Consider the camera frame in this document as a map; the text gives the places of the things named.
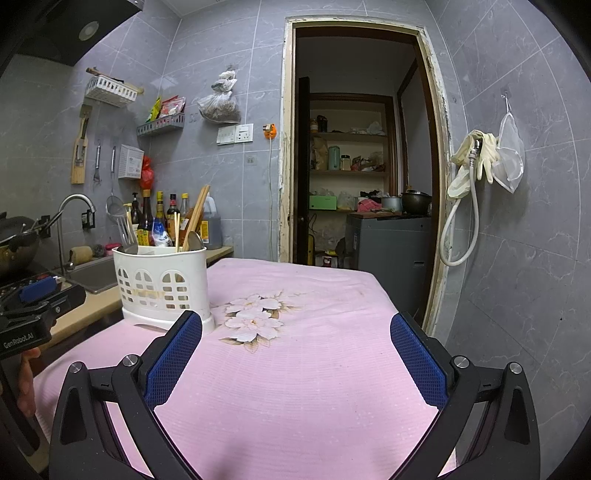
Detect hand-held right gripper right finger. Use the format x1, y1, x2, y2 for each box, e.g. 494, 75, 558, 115
389, 311, 541, 480

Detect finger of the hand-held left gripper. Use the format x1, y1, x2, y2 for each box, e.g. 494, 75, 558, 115
46, 286, 88, 321

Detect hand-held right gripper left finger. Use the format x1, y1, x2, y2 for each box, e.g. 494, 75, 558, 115
47, 310, 204, 480

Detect white plastic utensil caddy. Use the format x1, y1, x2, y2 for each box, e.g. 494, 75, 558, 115
112, 246, 216, 334

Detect person's left hand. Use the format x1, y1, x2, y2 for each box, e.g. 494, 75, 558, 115
18, 348, 40, 412

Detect stainless steel sink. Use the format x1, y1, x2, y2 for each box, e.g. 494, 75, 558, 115
64, 256, 123, 295

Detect black wok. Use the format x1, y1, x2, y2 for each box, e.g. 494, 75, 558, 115
0, 212, 52, 278

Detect chrome faucet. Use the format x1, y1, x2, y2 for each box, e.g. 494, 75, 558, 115
57, 193, 97, 271

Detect metal mesh strainer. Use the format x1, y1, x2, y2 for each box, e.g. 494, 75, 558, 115
106, 146, 128, 218

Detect grey metal cabinet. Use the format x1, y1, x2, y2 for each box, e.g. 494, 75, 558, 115
345, 212, 433, 320

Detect tall soy sauce bottle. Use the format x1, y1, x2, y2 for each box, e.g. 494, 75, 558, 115
137, 189, 154, 246

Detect pink floral tablecloth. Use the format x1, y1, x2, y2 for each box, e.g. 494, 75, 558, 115
34, 257, 459, 480

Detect yellow-capped dark bottle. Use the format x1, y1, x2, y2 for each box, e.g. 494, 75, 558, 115
154, 191, 168, 232

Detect orange brown packet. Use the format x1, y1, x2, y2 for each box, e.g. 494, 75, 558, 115
181, 209, 204, 237

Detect wooden knife rack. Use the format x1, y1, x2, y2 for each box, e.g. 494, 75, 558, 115
70, 103, 93, 186

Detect black pot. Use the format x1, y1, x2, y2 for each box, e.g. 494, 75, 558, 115
400, 189, 433, 215

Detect wooden shelf unit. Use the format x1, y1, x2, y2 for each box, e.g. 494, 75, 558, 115
308, 92, 398, 214

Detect cream rubber gloves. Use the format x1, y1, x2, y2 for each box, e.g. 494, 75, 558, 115
450, 130, 500, 199

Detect white mesh bag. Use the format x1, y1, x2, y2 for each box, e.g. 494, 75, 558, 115
491, 110, 526, 194

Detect dark wooden door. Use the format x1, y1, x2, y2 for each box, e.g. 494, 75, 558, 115
295, 76, 311, 267

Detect clear bag of dried goods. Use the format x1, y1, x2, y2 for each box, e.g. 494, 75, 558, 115
197, 66, 242, 125

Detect black range hood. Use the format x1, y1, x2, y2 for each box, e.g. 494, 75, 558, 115
0, 0, 145, 66

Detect white hose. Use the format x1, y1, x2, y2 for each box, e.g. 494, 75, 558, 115
438, 140, 482, 267

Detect white plastic wall box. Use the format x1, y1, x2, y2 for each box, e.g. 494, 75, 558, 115
117, 144, 145, 180

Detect wooden door frame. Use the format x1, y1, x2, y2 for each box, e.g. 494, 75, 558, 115
276, 16, 456, 339

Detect grey wall shelf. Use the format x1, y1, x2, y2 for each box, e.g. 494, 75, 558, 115
136, 113, 187, 137

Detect white power cable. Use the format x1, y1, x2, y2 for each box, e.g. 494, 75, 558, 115
267, 138, 275, 219

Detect white wall basket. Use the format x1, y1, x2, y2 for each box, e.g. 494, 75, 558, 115
84, 76, 140, 108

